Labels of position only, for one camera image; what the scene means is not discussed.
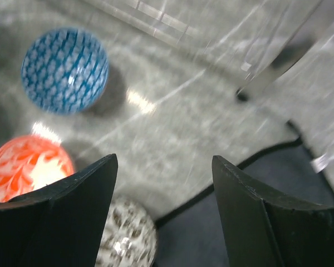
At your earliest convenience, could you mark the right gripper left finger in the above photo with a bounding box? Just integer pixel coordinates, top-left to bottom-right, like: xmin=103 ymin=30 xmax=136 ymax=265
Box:
xmin=0 ymin=154 xmax=118 ymax=266

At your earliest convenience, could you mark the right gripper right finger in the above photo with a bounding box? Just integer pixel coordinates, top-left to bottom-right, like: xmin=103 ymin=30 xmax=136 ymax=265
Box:
xmin=212 ymin=156 xmax=334 ymax=266

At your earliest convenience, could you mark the black white leaf bowl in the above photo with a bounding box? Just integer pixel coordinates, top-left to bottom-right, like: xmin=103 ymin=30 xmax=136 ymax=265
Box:
xmin=95 ymin=195 xmax=158 ymax=267

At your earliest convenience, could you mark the steel two-tier dish rack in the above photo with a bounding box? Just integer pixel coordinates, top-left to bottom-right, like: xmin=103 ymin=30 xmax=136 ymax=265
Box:
xmin=52 ymin=0 xmax=334 ymax=102

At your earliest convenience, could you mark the black microfibre cloth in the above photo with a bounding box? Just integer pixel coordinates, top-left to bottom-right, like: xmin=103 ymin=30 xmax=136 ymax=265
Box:
xmin=153 ymin=121 xmax=334 ymax=267

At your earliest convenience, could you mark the orange floral pattern bowl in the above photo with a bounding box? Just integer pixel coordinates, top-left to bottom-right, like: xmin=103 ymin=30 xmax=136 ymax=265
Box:
xmin=0 ymin=135 xmax=75 ymax=202

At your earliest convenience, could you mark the blue triangle pattern bowl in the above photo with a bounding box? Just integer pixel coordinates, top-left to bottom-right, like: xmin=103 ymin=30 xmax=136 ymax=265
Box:
xmin=21 ymin=27 xmax=110 ymax=115

